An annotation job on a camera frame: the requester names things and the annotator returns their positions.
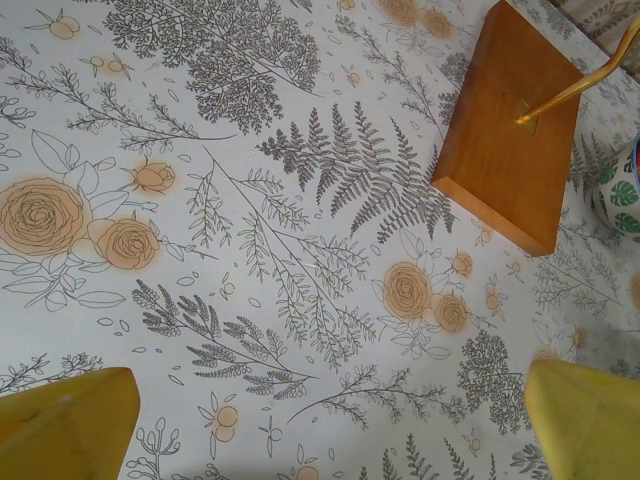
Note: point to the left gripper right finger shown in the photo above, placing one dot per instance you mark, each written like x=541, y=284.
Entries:
x=590, y=430

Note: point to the leaf patterned ceramic bowl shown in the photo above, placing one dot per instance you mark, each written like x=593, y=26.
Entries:
x=620, y=195

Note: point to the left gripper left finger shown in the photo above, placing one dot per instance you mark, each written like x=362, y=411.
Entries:
x=65, y=430

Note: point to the floral print tablecloth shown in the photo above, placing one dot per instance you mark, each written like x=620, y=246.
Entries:
x=300, y=200

